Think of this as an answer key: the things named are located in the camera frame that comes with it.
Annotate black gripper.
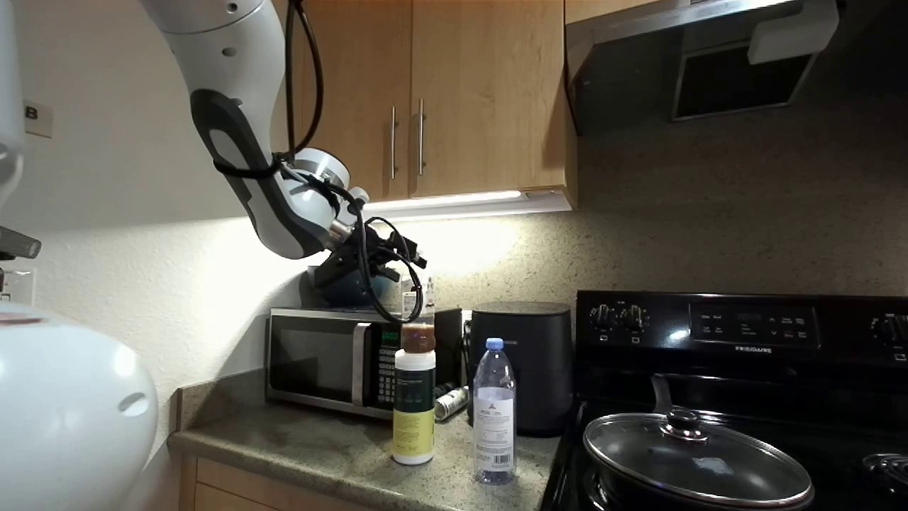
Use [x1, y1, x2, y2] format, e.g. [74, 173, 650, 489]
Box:
[323, 227, 417, 283]

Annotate bottle with brown liquid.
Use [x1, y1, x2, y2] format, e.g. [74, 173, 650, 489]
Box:
[401, 279, 435, 352]

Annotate clear plastic bottle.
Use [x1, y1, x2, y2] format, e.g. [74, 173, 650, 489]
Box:
[475, 339, 518, 485]

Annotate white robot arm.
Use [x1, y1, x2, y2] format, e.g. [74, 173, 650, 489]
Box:
[140, 0, 414, 309]

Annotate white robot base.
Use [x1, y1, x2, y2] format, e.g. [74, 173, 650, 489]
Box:
[0, 302, 160, 511]

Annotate dark blue bowl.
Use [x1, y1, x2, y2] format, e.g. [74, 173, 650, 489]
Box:
[313, 268, 394, 306]

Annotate stainless steel microwave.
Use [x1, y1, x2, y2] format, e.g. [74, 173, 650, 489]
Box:
[264, 309, 401, 421]

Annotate white yellow canister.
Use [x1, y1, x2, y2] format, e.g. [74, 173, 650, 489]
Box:
[391, 350, 437, 465]

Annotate wooden upper cabinets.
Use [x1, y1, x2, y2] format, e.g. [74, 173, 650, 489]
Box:
[282, 0, 650, 211]

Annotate small spray can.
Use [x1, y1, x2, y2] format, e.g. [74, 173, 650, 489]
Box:
[435, 387, 472, 423]

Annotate black air fryer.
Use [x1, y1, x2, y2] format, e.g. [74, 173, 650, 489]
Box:
[469, 302, 573, 437]

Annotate range hood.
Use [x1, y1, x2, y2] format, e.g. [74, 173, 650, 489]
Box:
[565, 0, 844, 134]

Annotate black pan with glass lid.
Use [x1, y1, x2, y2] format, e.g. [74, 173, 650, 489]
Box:
[583, 376, 816, 511]

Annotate black electric stove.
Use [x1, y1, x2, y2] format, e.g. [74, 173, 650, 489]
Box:
[540, 291, 908, 511]

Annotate wall outlet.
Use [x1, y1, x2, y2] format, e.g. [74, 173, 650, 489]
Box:
[25, 103, 54, 140]

